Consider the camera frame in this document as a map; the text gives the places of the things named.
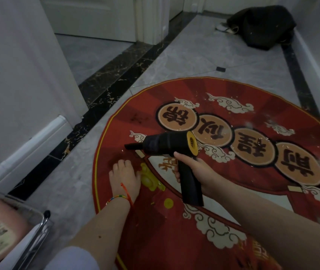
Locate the white door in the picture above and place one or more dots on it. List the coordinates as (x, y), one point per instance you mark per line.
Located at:
(92, 16)

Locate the multicolour beaded anklet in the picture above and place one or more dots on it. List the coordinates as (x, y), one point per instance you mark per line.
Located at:
(117, 197)

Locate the person's right hand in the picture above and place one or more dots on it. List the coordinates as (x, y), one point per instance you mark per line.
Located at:
(205, 175)

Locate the black cloth bag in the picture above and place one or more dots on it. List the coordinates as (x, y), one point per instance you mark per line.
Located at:
(264, 25)

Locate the white slipper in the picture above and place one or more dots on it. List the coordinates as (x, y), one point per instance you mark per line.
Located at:
(225, 28)

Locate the round red printed rug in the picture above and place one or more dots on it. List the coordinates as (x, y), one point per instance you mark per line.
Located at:
(233, 171)

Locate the person's bare leg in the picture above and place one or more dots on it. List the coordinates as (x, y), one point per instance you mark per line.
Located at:
(114, 216)

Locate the black handheld vacuum cleaner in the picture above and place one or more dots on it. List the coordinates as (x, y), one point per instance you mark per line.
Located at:
(171, 143)

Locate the beige paper scrap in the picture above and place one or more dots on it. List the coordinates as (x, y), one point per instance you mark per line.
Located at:
(294, 188)
(139, 153)

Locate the person's right forearm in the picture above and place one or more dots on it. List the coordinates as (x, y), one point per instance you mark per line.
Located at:
(283, 230)

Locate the chrome chair frame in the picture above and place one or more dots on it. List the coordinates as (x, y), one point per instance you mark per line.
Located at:
(34, 236)

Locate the person's right thumb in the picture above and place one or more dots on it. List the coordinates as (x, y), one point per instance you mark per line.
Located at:
(184, 157)

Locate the white shorts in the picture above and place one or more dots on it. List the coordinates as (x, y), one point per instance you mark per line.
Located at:
(71, 260)

